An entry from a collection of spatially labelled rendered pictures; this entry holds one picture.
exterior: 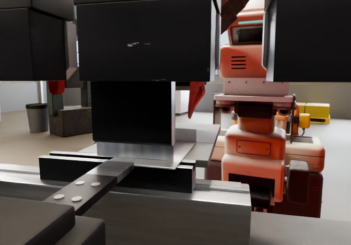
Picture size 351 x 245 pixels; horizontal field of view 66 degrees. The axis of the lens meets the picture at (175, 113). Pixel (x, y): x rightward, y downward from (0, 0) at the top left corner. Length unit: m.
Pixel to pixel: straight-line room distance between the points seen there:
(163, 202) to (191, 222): 0.04
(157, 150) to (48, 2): 0.22
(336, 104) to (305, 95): 0.80
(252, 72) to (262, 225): 0.65
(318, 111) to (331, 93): 1.12
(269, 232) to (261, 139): 0.62
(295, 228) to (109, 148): 0.30
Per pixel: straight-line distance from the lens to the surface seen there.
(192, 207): 0.31
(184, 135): 0.43
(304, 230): 0.48
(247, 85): 1.00
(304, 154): 1.31
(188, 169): 0.31
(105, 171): 0.29
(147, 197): 0.32
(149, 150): 0.33
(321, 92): 8.36
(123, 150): 0.35
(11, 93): 10.27
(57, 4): 0.39
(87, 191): 0.25
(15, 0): 0.37
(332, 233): 0.49
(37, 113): 6.02
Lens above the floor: 1.10
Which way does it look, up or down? 8 degrees down
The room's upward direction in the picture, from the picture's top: straight up
